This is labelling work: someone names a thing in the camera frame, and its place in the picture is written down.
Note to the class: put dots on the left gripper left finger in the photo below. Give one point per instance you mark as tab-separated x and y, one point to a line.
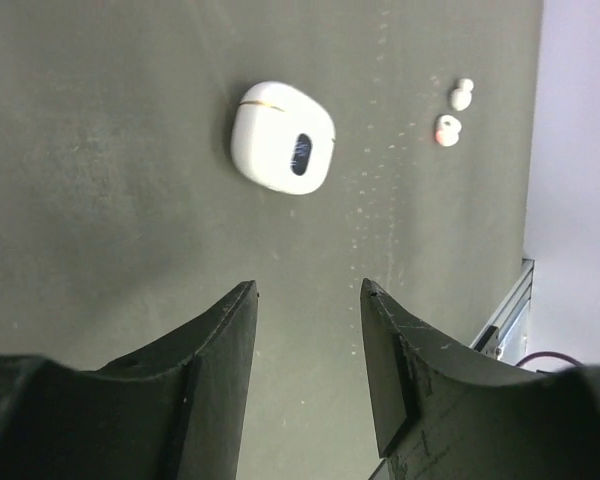
173	409

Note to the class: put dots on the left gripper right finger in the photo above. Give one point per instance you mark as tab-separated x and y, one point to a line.
442	410

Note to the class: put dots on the white earbud charging case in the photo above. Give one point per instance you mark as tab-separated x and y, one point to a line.
282	139

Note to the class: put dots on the white earbud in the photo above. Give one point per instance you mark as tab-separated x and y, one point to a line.
447	130
460	98

